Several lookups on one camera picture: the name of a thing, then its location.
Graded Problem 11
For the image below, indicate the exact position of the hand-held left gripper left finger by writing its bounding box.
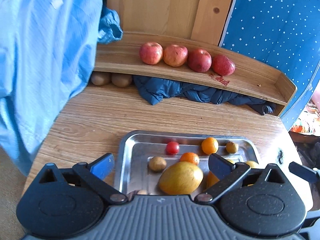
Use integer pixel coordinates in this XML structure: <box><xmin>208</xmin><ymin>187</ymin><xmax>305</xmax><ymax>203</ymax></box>
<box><xmin>37</xmin><ymin>153</ymin><xmax>128</xmax><ymax>204</ymax></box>

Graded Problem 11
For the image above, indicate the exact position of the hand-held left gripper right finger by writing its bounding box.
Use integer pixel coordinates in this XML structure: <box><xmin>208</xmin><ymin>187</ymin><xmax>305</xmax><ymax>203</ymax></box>
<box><xmin>194</xmin><ymin>153</ymin><xmax>285</xmax><ymax>204</ymax></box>

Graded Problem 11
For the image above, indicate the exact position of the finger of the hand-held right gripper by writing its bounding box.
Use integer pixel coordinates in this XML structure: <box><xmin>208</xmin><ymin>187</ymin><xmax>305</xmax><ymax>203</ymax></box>
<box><xmin>288</xmin><ymin>162</ymin><xmax>320</xmax><ymax>184</ymax></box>

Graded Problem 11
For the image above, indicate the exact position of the small brown kiwi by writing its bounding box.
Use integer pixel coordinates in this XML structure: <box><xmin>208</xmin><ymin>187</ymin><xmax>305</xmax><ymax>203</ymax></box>
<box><xmin>226</xmin><ymin>141</ymin><xmax>239</xmax><ymax>154</ymax></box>
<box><xmin>148</xmin><ymin>156</ymin><xmax>167</xmax><ymax>172</ymax></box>

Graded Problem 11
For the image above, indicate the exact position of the orange tangerine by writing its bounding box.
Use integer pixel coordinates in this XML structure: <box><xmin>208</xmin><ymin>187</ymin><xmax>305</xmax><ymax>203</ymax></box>
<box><xmin>180</xmin><ymin>152</ymin><xmax>200</xmax><ymax>166</ymax></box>
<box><xmin>201</xmin><ymin>137</ymin><xmax>219</xmax><ymax>155</ymax></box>

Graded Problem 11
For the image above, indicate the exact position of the metal tray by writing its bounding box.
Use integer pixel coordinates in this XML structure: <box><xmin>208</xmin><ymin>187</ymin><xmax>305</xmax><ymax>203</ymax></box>
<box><xmin>114</xmin><ymin>130</ymin><xmax>262</xmax><ymax>196</ymax></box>

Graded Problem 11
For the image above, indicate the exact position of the yellow mango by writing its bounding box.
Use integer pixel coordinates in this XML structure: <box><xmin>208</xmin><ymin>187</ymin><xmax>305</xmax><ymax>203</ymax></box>
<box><xmin>159</xmin><ymin>161</ymin><xmax>204</xmax><ymax>195</ymax></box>

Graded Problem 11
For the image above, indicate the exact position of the purple striped pepino melon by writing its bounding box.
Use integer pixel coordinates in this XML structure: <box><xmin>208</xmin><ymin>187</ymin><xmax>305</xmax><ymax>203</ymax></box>
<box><xmin>126</xmin><ymin>189</ymin><xmax>150</xmax><ymax>196</ymax></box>

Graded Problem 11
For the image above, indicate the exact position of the red cherry tomato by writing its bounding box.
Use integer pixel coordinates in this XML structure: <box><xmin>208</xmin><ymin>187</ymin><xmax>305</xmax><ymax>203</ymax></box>
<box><xmin>165</xmin><ymin>141</ymin><xmax>180</xmax><ymax>155</ymax></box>

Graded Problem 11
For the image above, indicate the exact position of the colourful patterned cloth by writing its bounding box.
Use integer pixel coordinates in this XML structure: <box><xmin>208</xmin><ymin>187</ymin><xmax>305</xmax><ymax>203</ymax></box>
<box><xmin>290</xmin><ymin>100</ymin><xmax>320</xmax><ymax>137</ymax></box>

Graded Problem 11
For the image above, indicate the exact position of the dark blue jacket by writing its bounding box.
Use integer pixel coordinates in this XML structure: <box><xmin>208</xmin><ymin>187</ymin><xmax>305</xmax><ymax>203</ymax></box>
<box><xmin>132</xmin><ymin>75</ymin><xmax>276</xmax><ymax>115</ymax></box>

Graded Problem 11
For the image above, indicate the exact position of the red apple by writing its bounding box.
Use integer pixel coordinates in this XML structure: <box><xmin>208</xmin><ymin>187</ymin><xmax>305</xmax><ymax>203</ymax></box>
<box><xmin>211</xmin><ymin>54</ymin><xmax>236</xmax><ymax>76</ymax></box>
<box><xmin>163</xmin><ymin>44</ymin><xmax>188</xmax><ymax>67</ymax></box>
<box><xmin>187</xmin><ymin>49</ymin><xmax>212</xmax><ymax>73</ymax></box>
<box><xmin>139</xmin><ymin>42</ymin><xmax>164</xmax><ymax>65</ymax></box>

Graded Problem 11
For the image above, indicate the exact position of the curved wooden shelf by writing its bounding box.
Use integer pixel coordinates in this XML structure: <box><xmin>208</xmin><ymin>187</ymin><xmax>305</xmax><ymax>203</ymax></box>
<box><xmin>92</xmin><ymin>31</ymin><xmax>298</xmax><ymax>117</ymax></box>

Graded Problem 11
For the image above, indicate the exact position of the blue elastic plastic cover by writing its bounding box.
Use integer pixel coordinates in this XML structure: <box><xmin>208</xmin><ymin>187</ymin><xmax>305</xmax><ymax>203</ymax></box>
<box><xmin>97</xmin><ymin>6</ymin><xmax>123</xmax><ymax>44</ymax></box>

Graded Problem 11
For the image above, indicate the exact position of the blue white-dotted cloth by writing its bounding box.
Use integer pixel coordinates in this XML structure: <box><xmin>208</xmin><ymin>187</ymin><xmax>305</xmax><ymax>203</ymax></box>
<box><xmin>219</xmin><ymin>0</ymin><xmax>320</xmax><ymax>130</ymax></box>

